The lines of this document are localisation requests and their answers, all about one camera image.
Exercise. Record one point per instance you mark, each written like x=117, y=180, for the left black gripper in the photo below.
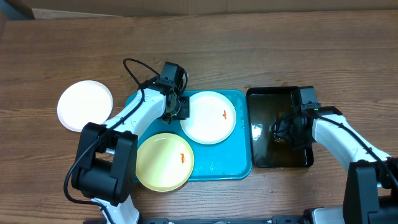
x=186, y=112

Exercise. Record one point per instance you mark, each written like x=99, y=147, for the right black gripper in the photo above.
x=286, y=134

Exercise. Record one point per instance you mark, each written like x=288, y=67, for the white plate with stain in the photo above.
x=83, y=102

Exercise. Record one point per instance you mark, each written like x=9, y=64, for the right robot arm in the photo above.
x=371, y=185

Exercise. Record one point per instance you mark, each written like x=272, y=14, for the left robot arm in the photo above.
x=104, y=169

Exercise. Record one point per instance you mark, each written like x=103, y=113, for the black water tray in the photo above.
x=264, y=106

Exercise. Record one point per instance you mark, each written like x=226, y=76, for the teal plastic tray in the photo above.
x=226, y=160

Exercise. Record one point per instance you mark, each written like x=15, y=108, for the yellow plate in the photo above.
x=164, y=162

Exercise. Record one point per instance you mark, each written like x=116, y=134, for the cardboard panel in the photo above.
x=196, y=7

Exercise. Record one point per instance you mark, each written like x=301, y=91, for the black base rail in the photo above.
x=284, y=219

